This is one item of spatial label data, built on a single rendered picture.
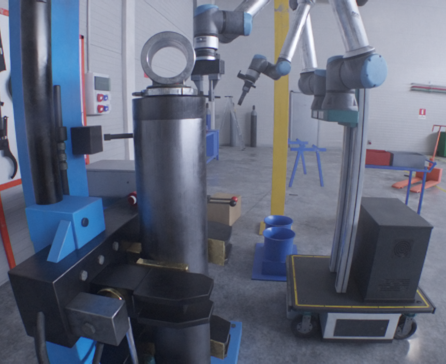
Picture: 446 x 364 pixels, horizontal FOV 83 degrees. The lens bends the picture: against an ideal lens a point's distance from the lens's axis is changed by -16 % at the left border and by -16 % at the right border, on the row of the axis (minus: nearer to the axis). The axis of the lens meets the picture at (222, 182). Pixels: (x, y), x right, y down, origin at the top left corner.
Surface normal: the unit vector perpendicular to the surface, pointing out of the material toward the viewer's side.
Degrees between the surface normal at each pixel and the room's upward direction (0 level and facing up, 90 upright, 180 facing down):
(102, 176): 90
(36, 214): 90
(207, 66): 90
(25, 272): 0
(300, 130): 90
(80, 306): 0
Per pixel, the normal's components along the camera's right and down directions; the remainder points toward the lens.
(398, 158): -0.26, 0.23
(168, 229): 0.07, 0.24
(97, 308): 0.00, -0.97
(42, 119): 0.73, 0.17
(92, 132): 0.99, 0.04
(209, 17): 0.31, 0.23
